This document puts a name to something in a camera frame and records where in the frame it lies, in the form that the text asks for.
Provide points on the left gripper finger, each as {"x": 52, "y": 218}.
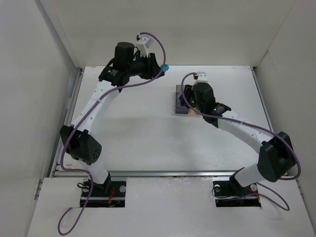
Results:
{"x": 153, "y": 65}
{"x": 148, "y": 75}

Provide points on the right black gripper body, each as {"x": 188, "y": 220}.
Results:
{"x": 186, "y": 96}

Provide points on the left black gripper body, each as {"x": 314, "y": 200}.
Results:
{"x": 151, "y": 66}

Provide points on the teal lego brick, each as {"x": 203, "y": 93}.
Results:
{"x": 164, "y": 68}

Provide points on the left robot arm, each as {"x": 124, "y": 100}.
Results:
{"x": 80, "y": 135}

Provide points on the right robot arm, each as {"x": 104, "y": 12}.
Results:
{"x": 275, "y": 156}

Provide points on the orange transparent container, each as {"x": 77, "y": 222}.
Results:
{"x": 192, "y": 113}

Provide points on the grey transparent container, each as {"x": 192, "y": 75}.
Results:
{"x": 180, "y": 105}

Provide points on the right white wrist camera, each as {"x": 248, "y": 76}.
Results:
{"x": 200, "y": 77}

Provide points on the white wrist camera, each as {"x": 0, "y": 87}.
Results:
{"x": 143, "y": 43}
{"x": 200, "y": 77}

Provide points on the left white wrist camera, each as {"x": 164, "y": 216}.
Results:
{"x": 143, "y": 43}

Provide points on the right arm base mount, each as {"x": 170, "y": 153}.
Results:
{"x": 229, "y": 194}

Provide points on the aluminium rail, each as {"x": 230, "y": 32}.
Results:
{"x": 59, "y": 173}

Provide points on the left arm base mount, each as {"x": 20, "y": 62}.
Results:
{"x": 113, "y": 198}

